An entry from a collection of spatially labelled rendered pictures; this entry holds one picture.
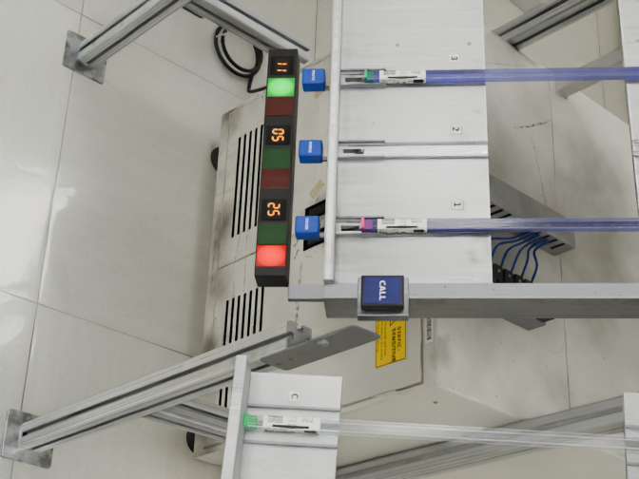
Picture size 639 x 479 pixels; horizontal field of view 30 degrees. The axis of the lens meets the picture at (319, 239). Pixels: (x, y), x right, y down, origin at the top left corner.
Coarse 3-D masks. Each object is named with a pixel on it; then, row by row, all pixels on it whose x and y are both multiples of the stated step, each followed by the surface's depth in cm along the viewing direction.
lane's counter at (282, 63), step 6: (276, 60) 161; (282, 60) 161; (288, 60) 161; (270, 66) 160; (276, 66) 160; (282, 66) 160; (288, 66) 160; (270, 72) 160; (276, 72) 160; (282, 72) 160; (288, 72) 160
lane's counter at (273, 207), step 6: (264, 204) 151; (270, 204) 151; (276, 204) 151; (282, 204) 151; (264, 210) 151; (270, 210) 150; (276, 210) 150; (282, 210) 150; (264, 216) 150; (270, 216) 150; (276, 216) 150; (282, 216) 150
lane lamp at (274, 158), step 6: (264, 150) 154; (270, 150) 154; (276, 150) 154; (282, 150) 154; (288, 150) 154; (264, 156) 154; (270, 156) 154; (276, 156) 154; (282, 156) 154; (288, 156) 154; (264, 162) 154; (270, 162) 154; (276, 162) 154; (282, 162) 154; (288, 162) 153
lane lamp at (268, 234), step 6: (264, 228) 149; (270, 228) 149; (276, 228) 149; (282, 228) 149; (258, 234) 149; (264, 234) 149; (270, 234) 149; (276, 234) 149; (282, 234) 149; (258, 240) 149; (264, 240) 149; (270, 240) 148; (276, 240) 148; (282, 240) 148
